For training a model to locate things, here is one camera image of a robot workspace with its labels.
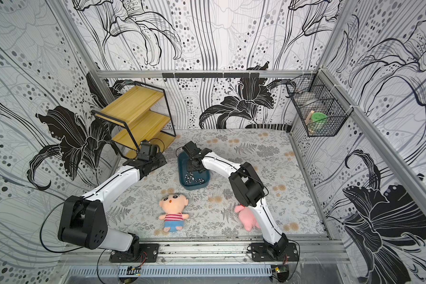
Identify green round lid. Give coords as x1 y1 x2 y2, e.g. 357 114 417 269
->
311 112 328 125

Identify pink plush toy red hat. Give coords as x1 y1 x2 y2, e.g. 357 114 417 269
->
234 205 260 231

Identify black white striped cloth roll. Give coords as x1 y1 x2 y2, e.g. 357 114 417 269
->
245 124 292 133

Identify black wire basket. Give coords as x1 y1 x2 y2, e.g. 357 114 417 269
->
286 71 351 137

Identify teal plastic storage box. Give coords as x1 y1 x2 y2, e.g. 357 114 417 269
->
177 151 210 191

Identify black wall rail bar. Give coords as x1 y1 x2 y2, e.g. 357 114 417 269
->
162 72 260 79

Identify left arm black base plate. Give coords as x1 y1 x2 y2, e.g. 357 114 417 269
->
109 243 160 263

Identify wooden shelf black metal frame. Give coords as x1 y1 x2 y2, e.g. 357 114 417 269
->
92 79 176 159

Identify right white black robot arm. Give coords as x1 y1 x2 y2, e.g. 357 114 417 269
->
182 142 289 260

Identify boy plush doll striped shirt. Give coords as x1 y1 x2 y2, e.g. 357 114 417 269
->
158 194 189 233

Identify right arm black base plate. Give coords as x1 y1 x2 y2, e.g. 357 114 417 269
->
247 243 299 262

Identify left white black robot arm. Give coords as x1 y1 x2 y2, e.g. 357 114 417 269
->
58 140 166 258

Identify white slotted cable duct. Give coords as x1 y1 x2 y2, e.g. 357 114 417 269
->
68 265 272 278

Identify pile of silver wing nuts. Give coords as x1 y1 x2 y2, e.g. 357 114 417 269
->
184 172 205 186

